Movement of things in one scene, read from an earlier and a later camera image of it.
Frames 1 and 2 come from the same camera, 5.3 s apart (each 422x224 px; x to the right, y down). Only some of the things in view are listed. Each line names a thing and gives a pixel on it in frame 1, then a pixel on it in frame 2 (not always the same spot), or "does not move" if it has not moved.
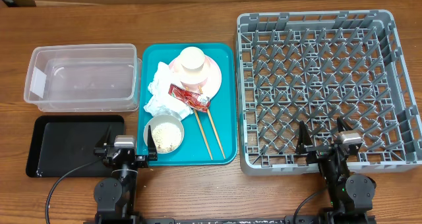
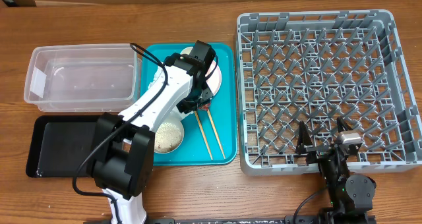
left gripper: (142, 161) -> (186, 106)
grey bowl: (167, 133) does not move
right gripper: (317, 151) does not move
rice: (167, 137) does not move
